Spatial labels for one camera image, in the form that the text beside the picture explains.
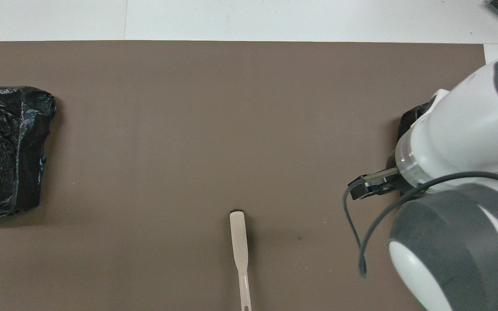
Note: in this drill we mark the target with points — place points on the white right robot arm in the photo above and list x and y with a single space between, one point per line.
469 129

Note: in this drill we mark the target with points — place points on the beige hand brush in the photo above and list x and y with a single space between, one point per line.
238 242

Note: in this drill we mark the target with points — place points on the black bag lined bin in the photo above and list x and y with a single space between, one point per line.
411 119
15 147

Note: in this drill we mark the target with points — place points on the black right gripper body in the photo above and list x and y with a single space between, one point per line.
398 181

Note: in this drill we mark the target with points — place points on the brown table mat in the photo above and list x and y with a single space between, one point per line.
231 108

